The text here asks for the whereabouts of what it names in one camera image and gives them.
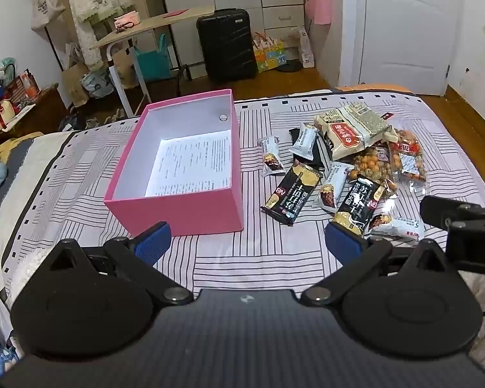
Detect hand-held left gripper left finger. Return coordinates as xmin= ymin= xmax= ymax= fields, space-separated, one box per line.
xmin=44 ymin=221 xmax=195 ymax=306

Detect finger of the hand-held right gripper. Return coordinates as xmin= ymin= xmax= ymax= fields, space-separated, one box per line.
xmin=420 ymin=196 xmax=485 ymax=231

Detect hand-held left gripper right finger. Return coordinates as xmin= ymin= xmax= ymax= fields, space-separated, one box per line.
xmin=299 ymin=223 xmax=453 ymax=306

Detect pink cardboard box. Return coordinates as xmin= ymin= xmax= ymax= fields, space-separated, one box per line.
xmin=104 ymin=89 xmax=244 ymax=237

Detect black biscuit packet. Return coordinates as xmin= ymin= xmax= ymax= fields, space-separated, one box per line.
xmin=261 ymin=159 xmax=324 ymax=227
xmin=332 ymin=178 xmax=386 ymax=237

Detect small white snack packet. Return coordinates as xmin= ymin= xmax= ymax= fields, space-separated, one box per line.
xmin=312 ymin=162 xmax=354 ymax=213
xmin=258 ymin=135 xmax=286 ymax=177
xmin=290 ymin=123 xmax=320 ymax=160
xmin=366 ymin=214 xmax=425 ymax=243

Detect red label peanut bag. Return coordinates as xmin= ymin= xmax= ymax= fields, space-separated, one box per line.
xmin=388 ymin=129 xmax=429 ymax=189

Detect clear orange green peanut bag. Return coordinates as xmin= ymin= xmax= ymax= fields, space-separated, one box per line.
xmin=345 ymin=147 xmax=401 ymax=192

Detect large beige snack bag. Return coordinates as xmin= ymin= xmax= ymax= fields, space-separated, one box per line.
xmin=314 ymin=103 xmax=394 ymax=161

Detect printed paper sheet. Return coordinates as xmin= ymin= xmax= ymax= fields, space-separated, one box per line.
xmin=145 ymin=130 xmax=232 ymax=198

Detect striped bed sheet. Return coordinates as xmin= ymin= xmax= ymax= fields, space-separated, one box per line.
xmin=0 ymin=89 xmax=485 ymax=332

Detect light slippers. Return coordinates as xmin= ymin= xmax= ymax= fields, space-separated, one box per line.
xmin=85 ymin=115 xmax=122 ymax=130

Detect dark bag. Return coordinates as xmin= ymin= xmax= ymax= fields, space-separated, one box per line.
xmin=59 ymin=111 xmax=90 ymax=132

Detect white printed bag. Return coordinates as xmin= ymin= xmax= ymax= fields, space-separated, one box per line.
xmin=81 ymin=69 xmax=114 ymax=98

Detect yellow cloth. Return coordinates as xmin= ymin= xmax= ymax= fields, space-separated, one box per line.
xmin=0 ymin=131 xmax=43 ymax=152

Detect wooden nightstand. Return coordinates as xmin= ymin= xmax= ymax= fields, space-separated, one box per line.
xmin=0 ymin=85 xmax=69 ymax=138

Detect brown paper bag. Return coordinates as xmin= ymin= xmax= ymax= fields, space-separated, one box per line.
xmin=113 ymin=46 xmax=140 ymax=87
xmin=60 ymin=60 xmax=92 ymax=108

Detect teal shopping bag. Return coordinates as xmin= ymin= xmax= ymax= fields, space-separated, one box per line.
xmin=134 ymin=34 xmax=172 ymax=81

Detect white door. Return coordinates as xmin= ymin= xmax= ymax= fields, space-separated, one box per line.
xmin=339 ymin=0 xmax=465 ymax=98

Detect black clothes rack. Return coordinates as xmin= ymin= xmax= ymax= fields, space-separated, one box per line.
xmin=27 ymin=0 xmax=184 ymax=93

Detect white plastic bag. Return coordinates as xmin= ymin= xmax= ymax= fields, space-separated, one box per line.
xmin=297 ymin=26 xmax=316 ymax=69

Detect red box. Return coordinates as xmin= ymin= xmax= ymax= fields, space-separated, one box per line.
xmin=14 ymin=73 xmax=39 ymax=102

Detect colourful gift box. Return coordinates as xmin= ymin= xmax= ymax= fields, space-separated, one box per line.
xmin=253 ymin=32 xmax=287 ymax=73

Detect black suitcase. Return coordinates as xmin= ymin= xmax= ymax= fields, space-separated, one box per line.
xmin=197 ymin=8 xmax=258 ymax=81

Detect white folding table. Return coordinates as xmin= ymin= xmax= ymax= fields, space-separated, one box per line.
xmin=91 ymin=6 xmax=215 ymax=118

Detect pink pouch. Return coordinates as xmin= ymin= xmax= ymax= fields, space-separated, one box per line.
xmin=113 ymin=10 xmax=141 ymax=29

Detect pink hanging bag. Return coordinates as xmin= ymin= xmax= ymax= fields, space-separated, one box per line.
xmin=305 ymin=0 xmax=333 ymax=25

